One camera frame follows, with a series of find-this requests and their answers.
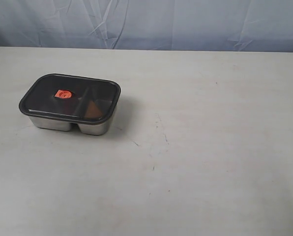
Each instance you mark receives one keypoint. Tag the yellow cheese wedge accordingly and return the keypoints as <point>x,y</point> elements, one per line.
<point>93,111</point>

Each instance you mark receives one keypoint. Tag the transparent lunchbox lid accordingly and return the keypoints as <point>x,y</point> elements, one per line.
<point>45,96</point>

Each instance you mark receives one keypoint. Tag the red sausage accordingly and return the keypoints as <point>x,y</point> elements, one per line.
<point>68,106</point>

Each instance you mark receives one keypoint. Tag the steel lunchbox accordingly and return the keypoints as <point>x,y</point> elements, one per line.
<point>96,130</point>

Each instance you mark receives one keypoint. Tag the white backdrop cloth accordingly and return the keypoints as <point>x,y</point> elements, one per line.
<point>212,25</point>

